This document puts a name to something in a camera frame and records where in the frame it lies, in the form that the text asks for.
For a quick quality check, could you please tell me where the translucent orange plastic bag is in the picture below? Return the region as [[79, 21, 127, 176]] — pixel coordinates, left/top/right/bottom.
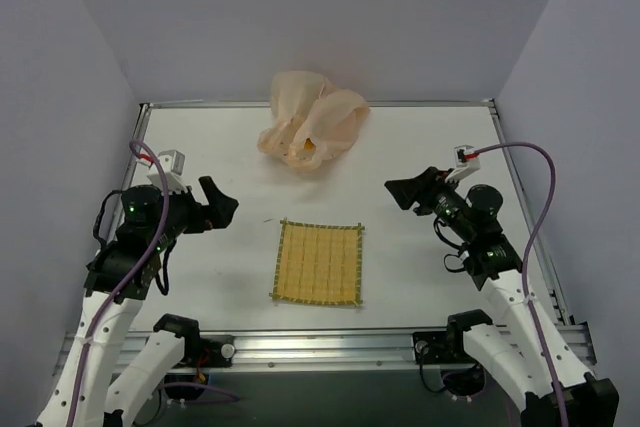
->
[[257, 71, 370, 172]]

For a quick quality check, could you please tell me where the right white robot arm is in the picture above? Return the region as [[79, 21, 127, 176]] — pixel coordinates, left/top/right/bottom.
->
[[385, 167, 619, 426]]

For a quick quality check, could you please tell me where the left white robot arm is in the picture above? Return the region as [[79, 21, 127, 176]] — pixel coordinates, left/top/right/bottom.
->
[[35, 176, 238, 426]]

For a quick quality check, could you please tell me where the woven bamboo mat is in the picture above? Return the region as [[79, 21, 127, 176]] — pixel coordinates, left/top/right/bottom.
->
[[270, 219, 365, 307]]

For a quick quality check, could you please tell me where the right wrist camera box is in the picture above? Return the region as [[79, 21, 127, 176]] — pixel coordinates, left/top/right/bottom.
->
[[447, 145, 480, 182]]

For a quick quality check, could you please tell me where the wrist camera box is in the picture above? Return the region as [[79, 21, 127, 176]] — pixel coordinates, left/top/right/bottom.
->
[[147, 149, 188, 192], [447, 145, 480, 182]]

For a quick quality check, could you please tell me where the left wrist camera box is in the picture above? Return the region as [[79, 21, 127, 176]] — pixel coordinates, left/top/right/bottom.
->
[[147, 149, 188, 192]]

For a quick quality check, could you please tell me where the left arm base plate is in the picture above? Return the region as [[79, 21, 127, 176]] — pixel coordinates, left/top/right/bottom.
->
[[187, 335, 236, 368]]

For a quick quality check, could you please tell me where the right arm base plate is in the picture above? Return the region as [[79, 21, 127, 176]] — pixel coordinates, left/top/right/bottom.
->
[[412, 330, 469, 365]]

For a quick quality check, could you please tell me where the front aluminium rail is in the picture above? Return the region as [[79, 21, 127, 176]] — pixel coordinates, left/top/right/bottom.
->
[[54, 324, 599, 376]]

